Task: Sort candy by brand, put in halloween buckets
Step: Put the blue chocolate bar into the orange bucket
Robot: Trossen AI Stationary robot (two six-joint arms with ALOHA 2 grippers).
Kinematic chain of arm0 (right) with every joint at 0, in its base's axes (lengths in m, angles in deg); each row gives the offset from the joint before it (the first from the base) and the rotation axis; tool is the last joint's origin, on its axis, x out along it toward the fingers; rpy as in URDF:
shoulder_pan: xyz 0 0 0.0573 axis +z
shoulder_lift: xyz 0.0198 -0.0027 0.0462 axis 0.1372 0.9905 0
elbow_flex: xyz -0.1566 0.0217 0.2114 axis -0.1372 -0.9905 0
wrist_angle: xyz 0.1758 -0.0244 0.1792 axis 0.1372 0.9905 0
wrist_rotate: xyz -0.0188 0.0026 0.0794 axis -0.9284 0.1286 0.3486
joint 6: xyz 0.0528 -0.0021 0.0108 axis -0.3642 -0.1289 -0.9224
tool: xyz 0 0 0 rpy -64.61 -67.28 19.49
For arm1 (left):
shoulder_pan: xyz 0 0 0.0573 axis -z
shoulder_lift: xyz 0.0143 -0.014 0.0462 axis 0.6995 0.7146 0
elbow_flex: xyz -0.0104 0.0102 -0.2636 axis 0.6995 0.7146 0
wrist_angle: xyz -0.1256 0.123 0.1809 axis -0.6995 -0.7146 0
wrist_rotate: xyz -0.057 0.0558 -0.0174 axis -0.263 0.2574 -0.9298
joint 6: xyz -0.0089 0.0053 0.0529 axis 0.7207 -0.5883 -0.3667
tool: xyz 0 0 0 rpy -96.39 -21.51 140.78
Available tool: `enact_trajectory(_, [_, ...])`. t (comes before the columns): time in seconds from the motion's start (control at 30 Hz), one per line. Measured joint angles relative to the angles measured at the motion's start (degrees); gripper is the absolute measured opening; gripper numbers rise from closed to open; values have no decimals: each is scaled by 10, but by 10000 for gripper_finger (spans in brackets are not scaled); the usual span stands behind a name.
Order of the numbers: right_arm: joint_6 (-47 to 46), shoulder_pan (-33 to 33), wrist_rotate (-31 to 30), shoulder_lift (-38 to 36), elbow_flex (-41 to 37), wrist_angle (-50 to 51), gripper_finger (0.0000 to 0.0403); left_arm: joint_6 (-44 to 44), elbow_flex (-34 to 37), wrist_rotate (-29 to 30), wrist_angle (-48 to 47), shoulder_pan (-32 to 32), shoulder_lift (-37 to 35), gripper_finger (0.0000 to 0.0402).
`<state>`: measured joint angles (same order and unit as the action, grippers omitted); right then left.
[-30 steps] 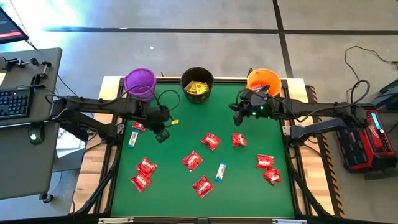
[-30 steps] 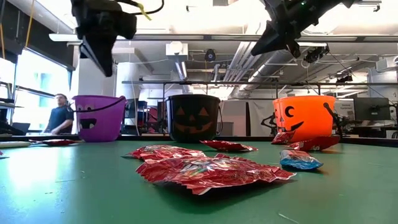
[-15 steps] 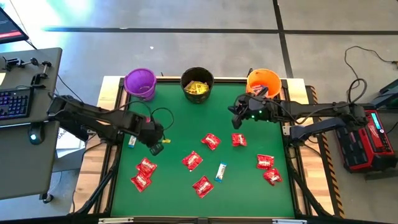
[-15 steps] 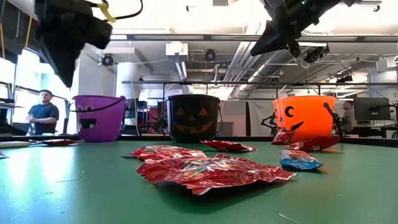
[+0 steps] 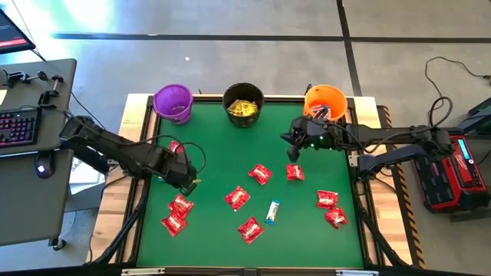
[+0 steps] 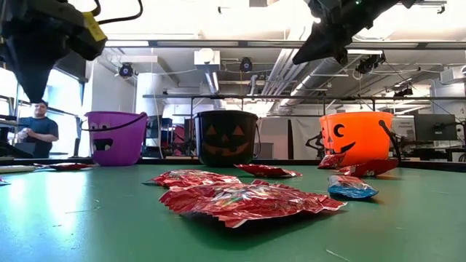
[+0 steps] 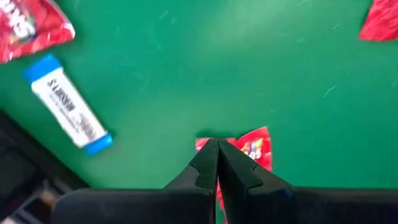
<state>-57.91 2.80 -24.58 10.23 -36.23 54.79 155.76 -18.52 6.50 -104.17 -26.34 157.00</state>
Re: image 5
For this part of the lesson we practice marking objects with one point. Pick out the black keyboard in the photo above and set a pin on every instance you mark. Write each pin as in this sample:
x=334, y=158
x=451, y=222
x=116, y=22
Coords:
x=19, y=126

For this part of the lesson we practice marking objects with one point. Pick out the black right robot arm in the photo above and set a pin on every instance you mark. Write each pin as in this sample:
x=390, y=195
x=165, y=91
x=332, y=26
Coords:
x=383, y=134

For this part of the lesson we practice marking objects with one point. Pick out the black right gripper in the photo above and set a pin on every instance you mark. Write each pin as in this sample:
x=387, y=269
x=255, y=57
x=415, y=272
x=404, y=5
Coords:
x=326, y=140

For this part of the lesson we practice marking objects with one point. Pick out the dark stand base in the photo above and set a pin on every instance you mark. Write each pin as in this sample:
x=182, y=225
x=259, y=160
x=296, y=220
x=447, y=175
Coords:
x=479, y=119

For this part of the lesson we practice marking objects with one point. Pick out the white frame bracket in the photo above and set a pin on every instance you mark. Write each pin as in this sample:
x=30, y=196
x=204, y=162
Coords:
x=356, y=273
x=142, y=271

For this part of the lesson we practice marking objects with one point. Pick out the black computer mouse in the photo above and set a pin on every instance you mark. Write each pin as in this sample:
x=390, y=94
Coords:
x=44, y=165

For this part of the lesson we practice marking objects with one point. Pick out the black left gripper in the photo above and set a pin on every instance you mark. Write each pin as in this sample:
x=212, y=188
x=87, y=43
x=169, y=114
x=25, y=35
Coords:
x=176, y=168

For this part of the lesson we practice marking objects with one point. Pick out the black jack-o-lantern bucket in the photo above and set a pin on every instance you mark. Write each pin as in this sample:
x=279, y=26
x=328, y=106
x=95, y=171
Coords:
x=245, y=122

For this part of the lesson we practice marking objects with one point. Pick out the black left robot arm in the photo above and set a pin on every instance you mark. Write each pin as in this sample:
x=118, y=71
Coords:
x=115, y=147

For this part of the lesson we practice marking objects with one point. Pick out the white metal bracket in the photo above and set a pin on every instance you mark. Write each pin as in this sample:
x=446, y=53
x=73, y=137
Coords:
x=352, y=161

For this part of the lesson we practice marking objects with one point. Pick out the grey desk panel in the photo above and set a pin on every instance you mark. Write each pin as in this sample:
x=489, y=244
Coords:
x=34, y=96
x=34, y=207

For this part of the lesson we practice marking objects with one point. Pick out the black desk clamp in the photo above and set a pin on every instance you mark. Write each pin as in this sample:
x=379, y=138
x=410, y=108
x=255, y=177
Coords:
x=48, y=94
x=15, y=77

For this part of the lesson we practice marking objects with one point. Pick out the black aluminium table frame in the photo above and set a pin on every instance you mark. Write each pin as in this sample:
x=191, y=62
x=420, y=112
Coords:
x=299, y=273

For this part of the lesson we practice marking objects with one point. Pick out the dark monitor with red bar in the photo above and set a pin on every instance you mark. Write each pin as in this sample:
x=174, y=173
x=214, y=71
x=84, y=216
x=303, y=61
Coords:
x=11, y=34

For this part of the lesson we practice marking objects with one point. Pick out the yellow black hazard tape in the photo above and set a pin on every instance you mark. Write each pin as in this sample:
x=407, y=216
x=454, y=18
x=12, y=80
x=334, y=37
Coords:
x=402, y=199

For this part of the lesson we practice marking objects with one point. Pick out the black desk caster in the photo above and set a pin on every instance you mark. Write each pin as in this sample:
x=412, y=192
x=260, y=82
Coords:
x=58, y=244

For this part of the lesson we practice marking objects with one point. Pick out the yellow candy packet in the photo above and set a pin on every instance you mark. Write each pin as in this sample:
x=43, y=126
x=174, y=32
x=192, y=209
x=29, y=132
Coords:
x=249, y=109
x=234, y=108
x=241, y=102

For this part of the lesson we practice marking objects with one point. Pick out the red black power unit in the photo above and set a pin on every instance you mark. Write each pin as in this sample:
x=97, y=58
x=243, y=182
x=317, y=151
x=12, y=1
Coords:
x=456, y=184

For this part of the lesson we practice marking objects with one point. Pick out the orange jack-o-lantern bucket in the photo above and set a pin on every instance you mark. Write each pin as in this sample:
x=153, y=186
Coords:
x=312, y=96

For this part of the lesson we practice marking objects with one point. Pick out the red Skittles candy packet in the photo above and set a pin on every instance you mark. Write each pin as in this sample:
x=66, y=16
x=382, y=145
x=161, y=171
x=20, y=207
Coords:
x=250, y=230
x=327, y=199
x=260, y=174
x=336, y=217
x=236, y=198
x=180, y=206
x=173, y=224
x=175, y=146
x=294, y=172

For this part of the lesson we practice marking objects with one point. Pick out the black table clamp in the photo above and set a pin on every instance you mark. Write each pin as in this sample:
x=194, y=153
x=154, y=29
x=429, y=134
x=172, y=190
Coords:
x=308, y=89

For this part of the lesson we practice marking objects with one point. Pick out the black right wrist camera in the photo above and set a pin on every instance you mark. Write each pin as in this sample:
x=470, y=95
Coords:
x=305, y=124

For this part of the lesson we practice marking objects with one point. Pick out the purple monster face bucket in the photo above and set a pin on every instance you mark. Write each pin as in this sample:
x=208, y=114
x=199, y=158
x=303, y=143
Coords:
x=178, y=119

